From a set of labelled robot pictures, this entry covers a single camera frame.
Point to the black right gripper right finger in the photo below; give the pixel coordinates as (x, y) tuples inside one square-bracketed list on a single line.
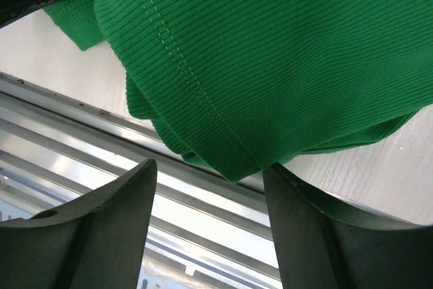
[(323, 242)]

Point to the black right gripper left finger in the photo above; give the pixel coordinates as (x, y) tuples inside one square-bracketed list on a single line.
[(94, 241)]

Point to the green tank top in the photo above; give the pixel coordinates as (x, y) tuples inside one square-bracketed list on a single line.
[(238, 85)]

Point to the aluminium mounting rail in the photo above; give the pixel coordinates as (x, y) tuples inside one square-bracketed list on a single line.
[(202, 233)]

